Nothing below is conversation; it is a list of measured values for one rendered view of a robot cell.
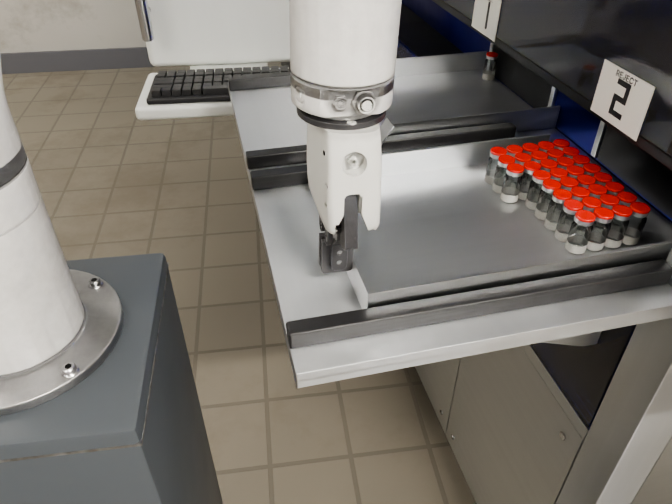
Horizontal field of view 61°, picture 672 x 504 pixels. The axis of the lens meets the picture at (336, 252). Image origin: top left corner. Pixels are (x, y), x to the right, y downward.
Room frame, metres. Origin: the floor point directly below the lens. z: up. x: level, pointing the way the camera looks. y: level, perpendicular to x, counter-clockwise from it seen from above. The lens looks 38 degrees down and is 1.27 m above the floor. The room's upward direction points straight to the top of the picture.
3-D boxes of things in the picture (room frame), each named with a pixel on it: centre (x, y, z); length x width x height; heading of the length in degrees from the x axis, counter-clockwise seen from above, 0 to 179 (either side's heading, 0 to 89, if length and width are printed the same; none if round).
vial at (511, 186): (0.61, -0.22, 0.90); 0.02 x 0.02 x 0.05
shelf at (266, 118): (0.73, -0.12, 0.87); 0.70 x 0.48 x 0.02; 13
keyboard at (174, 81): (1.17, 0.19, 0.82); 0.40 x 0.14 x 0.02; 97
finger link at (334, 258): (0.43, 0.00, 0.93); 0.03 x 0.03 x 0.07; 13
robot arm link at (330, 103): (0.45, -0.01, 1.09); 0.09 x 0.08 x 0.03; 13
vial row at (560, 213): (0.58, -0.25, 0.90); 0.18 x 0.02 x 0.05; 14
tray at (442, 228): (0.56, -0.16, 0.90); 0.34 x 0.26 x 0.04; 104
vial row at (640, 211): (0.60, -0.31, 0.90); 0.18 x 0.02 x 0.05; 14
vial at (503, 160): (0.63, -0.21, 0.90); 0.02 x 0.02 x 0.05
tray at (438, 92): (0.91, -0.15, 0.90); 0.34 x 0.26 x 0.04; 103
